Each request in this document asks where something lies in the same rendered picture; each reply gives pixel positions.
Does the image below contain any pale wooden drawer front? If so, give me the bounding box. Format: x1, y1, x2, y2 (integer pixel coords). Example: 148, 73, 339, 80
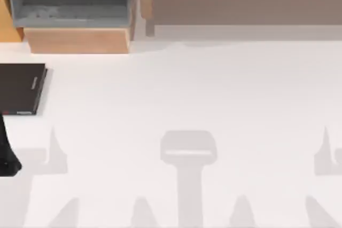
23, 27, 131, 54

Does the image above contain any grey pierced drawer inside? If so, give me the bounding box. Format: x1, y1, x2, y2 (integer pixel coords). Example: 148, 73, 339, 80
7, 0, 134, 29

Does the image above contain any black book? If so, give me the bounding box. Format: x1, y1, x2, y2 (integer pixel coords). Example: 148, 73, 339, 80
0, 63, 48, 116

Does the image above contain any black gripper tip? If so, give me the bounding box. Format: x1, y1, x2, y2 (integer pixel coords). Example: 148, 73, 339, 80
0, 112, 22, 177

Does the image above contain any wooden cupboard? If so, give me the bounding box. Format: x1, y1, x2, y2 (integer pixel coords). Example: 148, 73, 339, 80
0, 0, 25, 43

